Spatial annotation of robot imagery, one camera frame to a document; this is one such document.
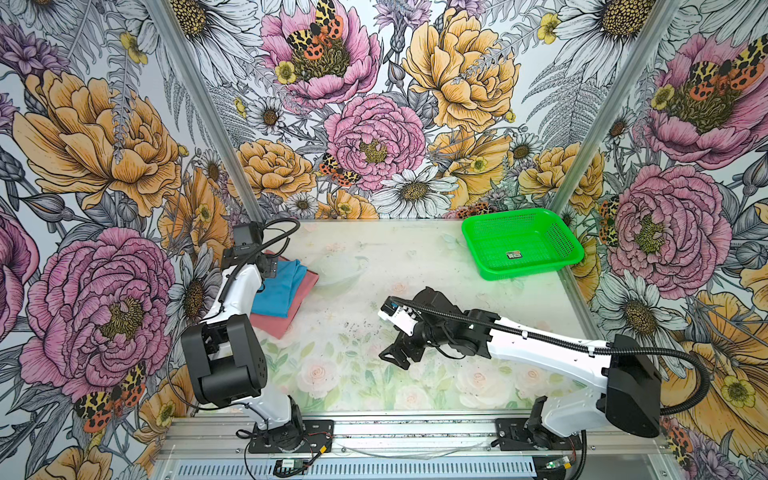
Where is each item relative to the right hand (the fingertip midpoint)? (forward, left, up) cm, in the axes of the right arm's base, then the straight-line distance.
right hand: (394, 349), depth 75 cm
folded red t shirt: (+13, +35, -12) cm, 39 cm away
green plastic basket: (+45, -49, -14) cm, 68 cm away
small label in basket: (+40, -45, -14) cm, 61 cm away
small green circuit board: (-23, -36, -15) cm, 45 cm away
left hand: (+23, +42, +3) cm, 48 cm away
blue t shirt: (+19, +34, -4) cm, 39 cm away
